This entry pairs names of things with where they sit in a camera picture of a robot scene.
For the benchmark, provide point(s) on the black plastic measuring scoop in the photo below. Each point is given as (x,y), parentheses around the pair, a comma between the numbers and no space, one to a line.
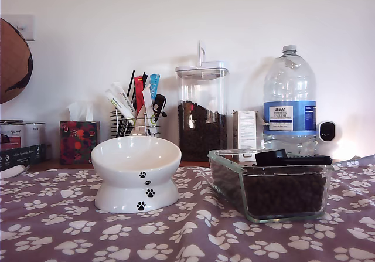
(269,158)

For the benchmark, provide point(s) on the white ceramic paw-print cat bowl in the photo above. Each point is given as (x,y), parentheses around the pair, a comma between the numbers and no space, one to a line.
(132,162)

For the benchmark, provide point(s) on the tall clear kibble canister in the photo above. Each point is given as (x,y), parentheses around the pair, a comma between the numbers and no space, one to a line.
(202,133)

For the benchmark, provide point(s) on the plain white paper sachet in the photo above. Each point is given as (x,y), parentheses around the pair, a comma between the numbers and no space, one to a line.
(147,98)

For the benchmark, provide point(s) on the blue sachet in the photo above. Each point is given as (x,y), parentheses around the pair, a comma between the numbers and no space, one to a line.
(154,83)

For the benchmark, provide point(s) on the red sachet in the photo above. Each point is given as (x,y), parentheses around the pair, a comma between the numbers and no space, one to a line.
(138,92)

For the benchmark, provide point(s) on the white cardboard carton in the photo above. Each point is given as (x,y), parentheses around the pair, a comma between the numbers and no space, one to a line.
(246,130)

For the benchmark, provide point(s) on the thin black stick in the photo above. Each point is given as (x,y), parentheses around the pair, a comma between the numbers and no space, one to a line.
(130,83)

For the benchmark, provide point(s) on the white sachet with green print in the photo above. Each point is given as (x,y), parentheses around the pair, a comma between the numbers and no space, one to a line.
(123,98)
(115,102)

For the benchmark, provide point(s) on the large blue-label water bottle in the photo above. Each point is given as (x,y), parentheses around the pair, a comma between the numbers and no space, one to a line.
(288,115)

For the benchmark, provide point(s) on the white tissue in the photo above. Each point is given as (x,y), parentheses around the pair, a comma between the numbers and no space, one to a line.
(80,111)

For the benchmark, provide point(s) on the floral tissue box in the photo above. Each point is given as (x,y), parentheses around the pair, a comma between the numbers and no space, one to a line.
(79,142)

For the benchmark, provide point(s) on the large brown kibble mass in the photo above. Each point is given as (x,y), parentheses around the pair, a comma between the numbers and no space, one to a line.
(281,194)

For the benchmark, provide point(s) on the rectangular clear glass container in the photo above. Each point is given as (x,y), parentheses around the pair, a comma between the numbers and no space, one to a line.
(281,215)

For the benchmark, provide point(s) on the plain silver tin can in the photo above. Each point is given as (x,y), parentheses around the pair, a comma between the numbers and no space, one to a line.
(35,133)

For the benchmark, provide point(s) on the grey paw-print cloth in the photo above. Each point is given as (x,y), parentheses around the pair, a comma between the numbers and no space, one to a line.
(58,229)

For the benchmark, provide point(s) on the dark printed cardboard box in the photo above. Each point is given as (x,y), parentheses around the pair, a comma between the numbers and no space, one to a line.
(20,156)

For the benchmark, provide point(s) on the tin can with red label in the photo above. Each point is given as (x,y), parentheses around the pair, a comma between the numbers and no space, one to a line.
(11,139)

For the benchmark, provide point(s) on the round brown globe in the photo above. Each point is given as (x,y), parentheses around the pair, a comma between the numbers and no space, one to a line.
(14,68)

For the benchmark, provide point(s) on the white dish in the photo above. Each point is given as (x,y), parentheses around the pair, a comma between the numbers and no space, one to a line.
(8,172)

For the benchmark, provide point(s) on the small white round camera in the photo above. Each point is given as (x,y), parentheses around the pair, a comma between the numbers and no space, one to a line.
(328,133)

